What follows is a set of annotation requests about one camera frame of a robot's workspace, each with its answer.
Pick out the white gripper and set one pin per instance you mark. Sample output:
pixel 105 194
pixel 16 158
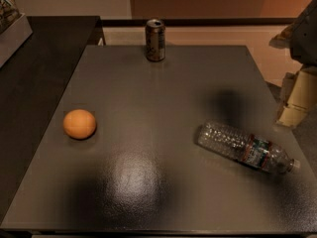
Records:
pixel 305 37

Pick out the clear plastic water bottle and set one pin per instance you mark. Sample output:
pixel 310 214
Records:
pixel 247 149

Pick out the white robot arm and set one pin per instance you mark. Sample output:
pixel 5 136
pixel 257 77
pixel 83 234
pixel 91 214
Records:
pixel 303 46

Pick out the metal soda can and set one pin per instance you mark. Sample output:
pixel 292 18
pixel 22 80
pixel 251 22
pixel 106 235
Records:
pixel 155 40

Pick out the orange fruit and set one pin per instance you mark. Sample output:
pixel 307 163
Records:
pixel 79 124

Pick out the dark side table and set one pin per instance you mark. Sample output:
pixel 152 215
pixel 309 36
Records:
pixel 32 82

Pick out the white box with items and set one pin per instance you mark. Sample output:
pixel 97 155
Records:
pixel 14 29

